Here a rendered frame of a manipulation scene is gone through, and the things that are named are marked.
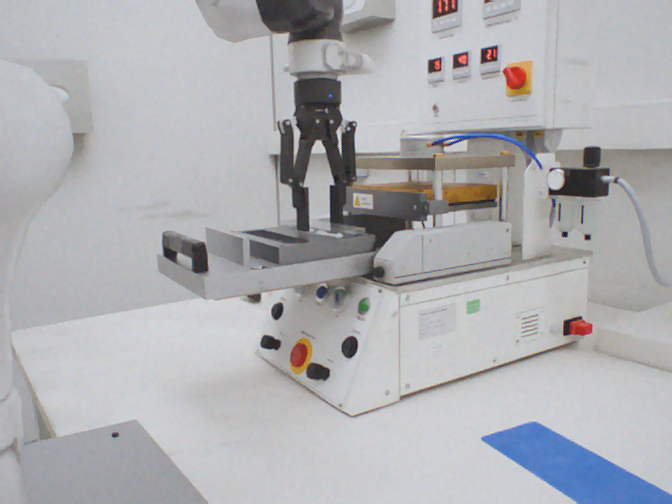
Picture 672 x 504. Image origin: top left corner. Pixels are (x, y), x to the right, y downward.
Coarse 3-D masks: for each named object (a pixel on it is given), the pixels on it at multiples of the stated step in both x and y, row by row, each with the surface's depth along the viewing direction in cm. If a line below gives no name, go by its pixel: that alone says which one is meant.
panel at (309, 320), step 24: (312, 288) 99; (360, 288) 88; (288, 312) 102; (312, 312) 96; (336, 312) 91; (360, 312) 85; (288, 336) 100; (312, 336) 94; (336, 336) 89; (360, 336) 84; (288, 360) 97; (312, 360) 92; (336, 360) 87; (360, 360) 83; (312, 384) 90; (336, 384) 85
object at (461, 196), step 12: (420, 180) 102; (432, 192) 92; (444, 192) 93; (456, 192) 95; (468, 192) 96; (480, 192) 96; (492, 192) 99; (456, 204) 96; (468, 204) 97; (480, 204) 98; (492, 204) 100
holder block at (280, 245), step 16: (256, 240) 85; (272, 240) 94; (288, 240) 90; (304, 240) 85; (320, 240) 84; (336, 240) 84; (352, 240) 85; (368, 240) 87; (256, 256) 86; (272, 256) 81; (288, 256) 80; (304, 256) 81; (320, 256) 83; (336, 256) 84
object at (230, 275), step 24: (216, 240) 87; (240, 240) 79; (168, 264) 86; (216, 264) 81; (240, 264) 80; (264, 264) 80; (288, 264) 79; (312, 264) 81; (336, 264) 83; (360, 264) 85; (192, 288) 77; (216, 288) 74; (240, 288) 75; (264, 288) 77; (288, 288) 82
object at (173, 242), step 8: (168, 232) 85; (176, 232) 85; (168, 240) 84; (176, 240) 81; (184, 240) 78; (192, 240) 77; (168, 248) 86; (176, 248) 81; (184, 248) 78; (192, 248) 75; (200, 248) 75; (168, 256) 87; (176, 256) 88; (192, 256) 75; (200, 256) 75; (192, 264) 76; (200, 264) 76; (208, 264) 76
